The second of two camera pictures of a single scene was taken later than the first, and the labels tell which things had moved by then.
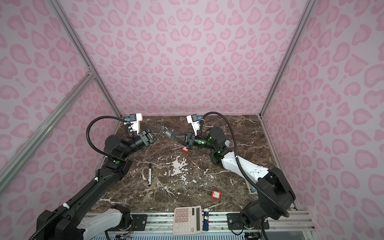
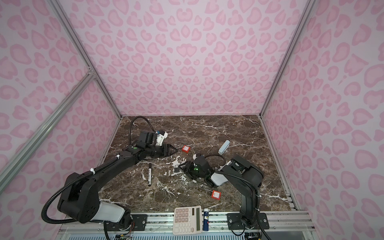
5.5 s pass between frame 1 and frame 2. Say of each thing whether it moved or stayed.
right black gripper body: moved
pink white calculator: stayed
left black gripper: moved
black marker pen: stayed
